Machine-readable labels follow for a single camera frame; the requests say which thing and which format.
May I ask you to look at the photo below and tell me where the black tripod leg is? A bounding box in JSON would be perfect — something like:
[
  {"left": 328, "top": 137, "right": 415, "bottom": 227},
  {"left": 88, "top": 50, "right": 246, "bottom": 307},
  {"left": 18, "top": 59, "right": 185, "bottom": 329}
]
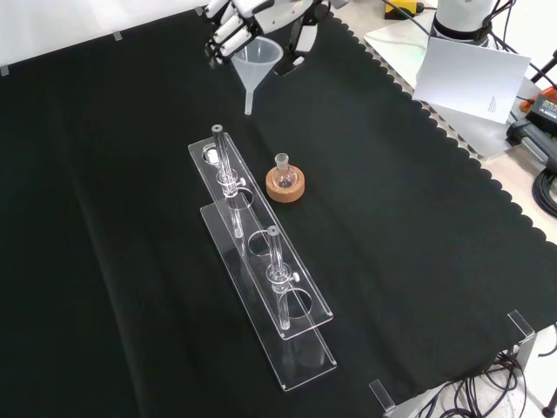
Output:
[{"left": 527, "top": 43, "right": 557, "bottom": 91}]

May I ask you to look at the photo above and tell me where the orange and black device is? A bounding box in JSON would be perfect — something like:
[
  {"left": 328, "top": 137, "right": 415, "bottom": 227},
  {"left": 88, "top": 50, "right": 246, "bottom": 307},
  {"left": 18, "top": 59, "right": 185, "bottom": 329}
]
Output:
[{"left": 519, "top": 85, "right": 557, "bottom": 127}]

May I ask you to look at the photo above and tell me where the cork ring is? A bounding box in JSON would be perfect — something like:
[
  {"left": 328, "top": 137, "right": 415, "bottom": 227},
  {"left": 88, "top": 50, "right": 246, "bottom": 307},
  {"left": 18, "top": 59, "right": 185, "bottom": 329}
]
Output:
[{"left": 265, "top": 167, "right": 308, "bottom": 205}]

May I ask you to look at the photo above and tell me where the glass round-bottom flask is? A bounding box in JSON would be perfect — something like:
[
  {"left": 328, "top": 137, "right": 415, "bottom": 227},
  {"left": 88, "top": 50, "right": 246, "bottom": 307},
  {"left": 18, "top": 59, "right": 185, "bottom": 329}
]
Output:
[{"left": 272, "top": 152, "right": 299, "bottom": 191}]

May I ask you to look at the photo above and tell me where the metal base plate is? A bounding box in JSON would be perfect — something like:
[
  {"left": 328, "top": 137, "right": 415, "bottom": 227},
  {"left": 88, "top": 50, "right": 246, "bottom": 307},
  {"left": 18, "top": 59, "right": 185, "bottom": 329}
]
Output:
[{"left": 362, "top": 24, "right": 531, "bottom": 160}]

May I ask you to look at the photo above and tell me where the clear acrylic funnel stand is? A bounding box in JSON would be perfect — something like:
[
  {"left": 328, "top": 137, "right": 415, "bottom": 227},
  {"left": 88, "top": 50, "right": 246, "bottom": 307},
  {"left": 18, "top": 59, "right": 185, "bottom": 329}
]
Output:
[{"left": 186, "top": 125, "right": 339, "bottom": 394}]

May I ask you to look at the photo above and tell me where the coiled black cable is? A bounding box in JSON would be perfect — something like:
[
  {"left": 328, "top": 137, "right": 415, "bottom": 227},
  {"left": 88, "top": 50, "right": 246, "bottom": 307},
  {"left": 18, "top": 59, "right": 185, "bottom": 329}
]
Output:
[{"left": 532, "top": 166, "right": 557, "bottom": 219}]

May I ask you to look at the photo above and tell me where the black cable bundle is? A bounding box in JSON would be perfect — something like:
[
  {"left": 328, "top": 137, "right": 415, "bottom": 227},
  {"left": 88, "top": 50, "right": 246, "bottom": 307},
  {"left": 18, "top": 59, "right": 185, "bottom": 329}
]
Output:
[{"left": 450, "top": 347, "right": 531, "bottom": 418}]

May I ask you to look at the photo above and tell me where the pale board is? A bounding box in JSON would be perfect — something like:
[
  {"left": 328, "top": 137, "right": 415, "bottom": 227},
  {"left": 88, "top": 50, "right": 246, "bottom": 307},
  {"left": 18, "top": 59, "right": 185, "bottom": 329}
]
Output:
[{"left": 412, "top": 36, "right": 533, "bottom": 125}]

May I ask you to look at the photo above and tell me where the black cloth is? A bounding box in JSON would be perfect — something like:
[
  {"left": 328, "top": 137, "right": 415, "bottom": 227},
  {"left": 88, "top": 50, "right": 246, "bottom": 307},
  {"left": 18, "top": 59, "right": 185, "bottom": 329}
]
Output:
[{"left": 0, "top": 3, "right": 557, "bottom": 418}]

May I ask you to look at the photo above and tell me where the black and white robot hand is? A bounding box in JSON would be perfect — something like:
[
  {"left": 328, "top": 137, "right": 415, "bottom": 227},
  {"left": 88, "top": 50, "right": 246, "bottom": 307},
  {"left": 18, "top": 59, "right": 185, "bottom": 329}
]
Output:
[{"left": 202, "top": 0, "right": 334, "bottom": 76}]

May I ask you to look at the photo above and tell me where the clear corner clip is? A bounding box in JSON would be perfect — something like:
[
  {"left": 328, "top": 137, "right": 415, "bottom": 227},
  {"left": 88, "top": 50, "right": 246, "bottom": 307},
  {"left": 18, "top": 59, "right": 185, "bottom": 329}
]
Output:
[
  {"left": 507, "top": 309, "right": 536, "bottom": 339},
  {"left": 368, "top": 378, "right": 398, "bottom": 413}
]

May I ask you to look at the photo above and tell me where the translucent plastic funnel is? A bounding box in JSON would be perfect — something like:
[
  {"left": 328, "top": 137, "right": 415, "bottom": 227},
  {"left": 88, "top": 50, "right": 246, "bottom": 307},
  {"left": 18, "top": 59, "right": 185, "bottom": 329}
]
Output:
[{"left": 230, "top": 37, "right": 285, "bottom": 117}]

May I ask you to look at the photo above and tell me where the yellow stop button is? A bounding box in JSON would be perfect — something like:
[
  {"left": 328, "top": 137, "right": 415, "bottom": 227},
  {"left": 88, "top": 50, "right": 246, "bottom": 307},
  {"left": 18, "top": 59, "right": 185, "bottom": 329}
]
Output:
[{"left": 382, "top": 0, "right": 426, "bottom": 21}]

